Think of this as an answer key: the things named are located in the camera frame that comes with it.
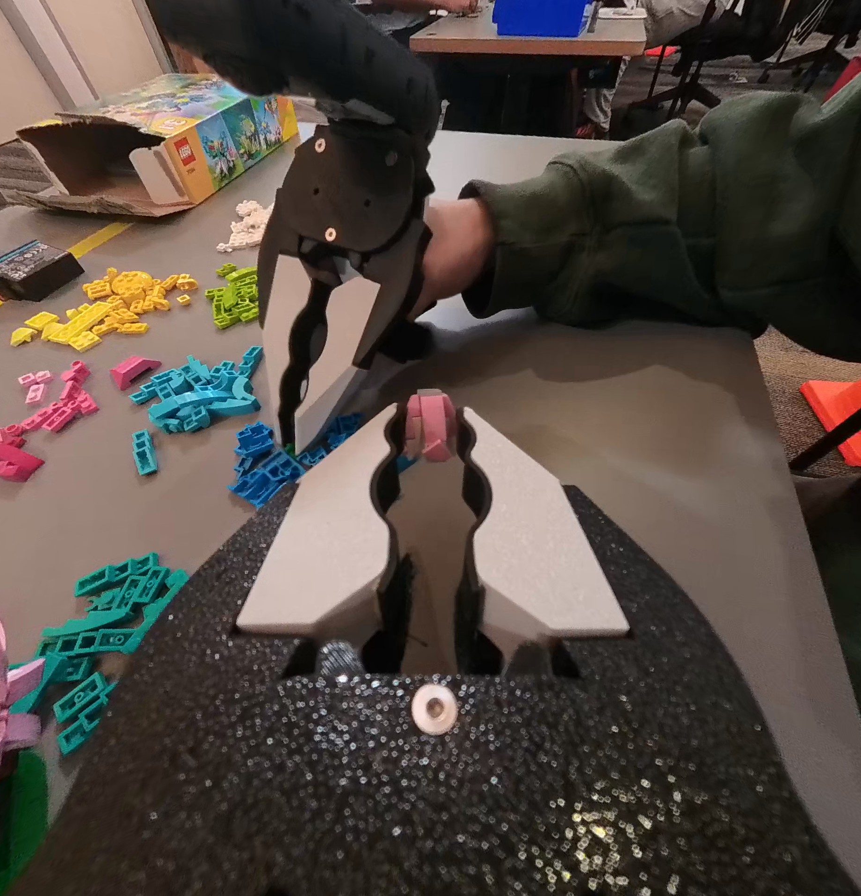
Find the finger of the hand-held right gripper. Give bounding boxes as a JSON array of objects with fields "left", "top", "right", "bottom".
[
  {"left": 260, "top": 252, "right": 333, "bottom": 449},
  {"left": 292, "top": 269, "right": 387, "bottom": 457}
]

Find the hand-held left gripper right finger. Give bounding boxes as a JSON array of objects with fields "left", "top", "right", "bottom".
[{"left": 455, "top": 406, "right": 631, "bottom": 662}]

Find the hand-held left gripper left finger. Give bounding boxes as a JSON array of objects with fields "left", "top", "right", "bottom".
[{"left": 236, "top": 402, "right": 414, "bottom": 659}]

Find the light pink toy brick assembly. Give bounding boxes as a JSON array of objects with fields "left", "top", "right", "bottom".
[{"left": 401, "top": 388, "right": 461, "bottom": 464}]

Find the person's right forearm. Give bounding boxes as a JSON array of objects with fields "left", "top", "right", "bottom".
[{"left": 460, "top": 70, "right": 861, "bottom": 365}]

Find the person's right hand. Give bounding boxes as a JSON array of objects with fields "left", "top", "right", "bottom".
[{"left": 422, "top": 198, "right": 496, "bottom": 317}]

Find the pile of lime green toy bricks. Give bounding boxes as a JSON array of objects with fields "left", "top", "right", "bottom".
[{"left": 205, "top": 262, "right": 263, "bottom": 331}]

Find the pile of white toy bricks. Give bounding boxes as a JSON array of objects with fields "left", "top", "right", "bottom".
[{"left": 215, "top": 199, "right": 275, "bottom": 254}]

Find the pile of light blue toy bricks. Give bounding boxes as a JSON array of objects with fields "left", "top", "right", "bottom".
[{"left": 128, "top": 345, "right": 265, "bottom": 478}]

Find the torn colourful cardboard box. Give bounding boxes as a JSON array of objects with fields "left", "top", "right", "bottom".
[{"left": 16, "top": 73, "right": 300, "bottom": 219}]

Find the large magenta slope brick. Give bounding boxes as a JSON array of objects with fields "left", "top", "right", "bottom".
[{"left": 110, "top": 354, "right": 163, "bottom": 392}]

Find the pile of yellow toy bricks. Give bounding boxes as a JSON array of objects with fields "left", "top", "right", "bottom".
[{"left": 9, "top": 268, "right": 200, "bottom": 352}]

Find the pile of teal toy bricks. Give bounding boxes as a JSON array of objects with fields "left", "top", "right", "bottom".
[{"left": 33, "top": 552, "right": 191, "bottom": 757}]

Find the yellow tape strip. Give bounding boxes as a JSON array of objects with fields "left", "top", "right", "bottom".
[{"left": 0, "top": 221, "right": 135, "bottom": 317}]

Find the tan table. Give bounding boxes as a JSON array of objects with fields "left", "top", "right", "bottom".
[{"left": 408, "top": 0, "right": 647, "bottom": 58}]

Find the pile of magenta toy bricks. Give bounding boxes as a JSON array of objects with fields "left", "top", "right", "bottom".
[{"left": 0, "top": 359, "right": 101, "bottom": 485}]

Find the black battery pack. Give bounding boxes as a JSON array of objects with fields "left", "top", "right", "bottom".
[{"left": 0, "top": 240, "right": 86, "bottom": 303}]

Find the blue plastic bin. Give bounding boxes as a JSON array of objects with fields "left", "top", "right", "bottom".
[{"left": 492, "top": 0, "right": 590, "bottom": 39}]

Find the pink toy brick flower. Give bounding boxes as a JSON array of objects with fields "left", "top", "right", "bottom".
[{"left": 0, "top": 608, "right": 48, "bottom": 821}]

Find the pile of dark green bricks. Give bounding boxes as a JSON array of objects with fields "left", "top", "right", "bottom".
[{"left": 0, "top": 748, "right": 51, "bottom": 896}]

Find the black office chair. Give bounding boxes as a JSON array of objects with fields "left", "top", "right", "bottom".
[{"left": 630, "top": 0, "right": 861, "bottom": 126}]

